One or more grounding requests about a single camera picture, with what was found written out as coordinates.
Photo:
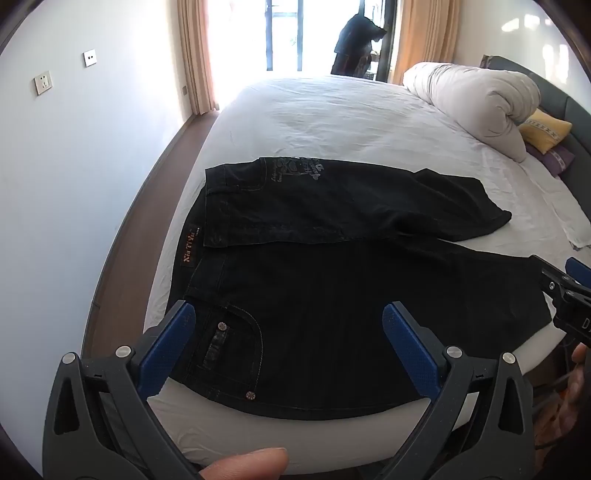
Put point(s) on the white wall socket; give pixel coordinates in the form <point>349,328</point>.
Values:
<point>43,83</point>

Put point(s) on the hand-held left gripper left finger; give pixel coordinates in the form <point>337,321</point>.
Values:
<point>166,344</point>

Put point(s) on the bed with white sheet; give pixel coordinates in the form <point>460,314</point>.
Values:
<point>346,120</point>

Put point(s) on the dark hanging clothing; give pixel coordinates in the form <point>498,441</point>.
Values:
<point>355,46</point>

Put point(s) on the person's right hand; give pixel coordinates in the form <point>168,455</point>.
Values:
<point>581,369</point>

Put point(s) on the black denim pants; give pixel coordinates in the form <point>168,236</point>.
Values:
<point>323,277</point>

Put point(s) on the black framed glass door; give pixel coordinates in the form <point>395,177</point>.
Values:
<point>300,37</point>

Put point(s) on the white wall switch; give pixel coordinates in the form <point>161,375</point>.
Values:
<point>90,58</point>

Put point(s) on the white flat cloth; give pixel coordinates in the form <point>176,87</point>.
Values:
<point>570,217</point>

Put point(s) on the grey upholstered headboard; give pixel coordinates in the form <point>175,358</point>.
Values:
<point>577,110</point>

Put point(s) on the beige curtain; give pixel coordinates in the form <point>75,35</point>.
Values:
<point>425,32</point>
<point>198,55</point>

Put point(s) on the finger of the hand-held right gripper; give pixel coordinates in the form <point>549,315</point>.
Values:
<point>551,273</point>
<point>578,271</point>

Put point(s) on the rolled white duvet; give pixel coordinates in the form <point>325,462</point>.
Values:
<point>471,97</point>

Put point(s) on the person's left hand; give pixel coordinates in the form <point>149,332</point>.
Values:
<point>249,466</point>

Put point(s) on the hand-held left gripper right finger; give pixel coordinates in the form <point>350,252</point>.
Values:
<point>411,350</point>

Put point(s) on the purple pillow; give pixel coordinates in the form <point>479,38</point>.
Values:
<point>558,159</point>

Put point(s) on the yellow patterned pillow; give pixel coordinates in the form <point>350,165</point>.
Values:
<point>547,129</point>

